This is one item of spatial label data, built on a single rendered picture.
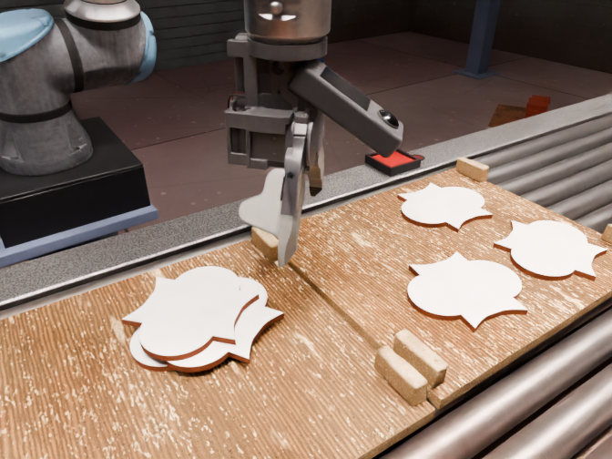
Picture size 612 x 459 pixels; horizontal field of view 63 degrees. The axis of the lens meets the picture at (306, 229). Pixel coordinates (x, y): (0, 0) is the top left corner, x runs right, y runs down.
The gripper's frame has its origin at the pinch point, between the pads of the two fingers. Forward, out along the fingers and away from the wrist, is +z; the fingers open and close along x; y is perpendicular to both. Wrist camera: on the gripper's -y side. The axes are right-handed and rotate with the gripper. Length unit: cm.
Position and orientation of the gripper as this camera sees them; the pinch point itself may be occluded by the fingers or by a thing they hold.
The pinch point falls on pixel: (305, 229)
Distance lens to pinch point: 54.3
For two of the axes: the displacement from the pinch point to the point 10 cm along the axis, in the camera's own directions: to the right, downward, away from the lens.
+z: -0.2, 8.4, 5.4
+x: -2.2, 5.2, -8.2
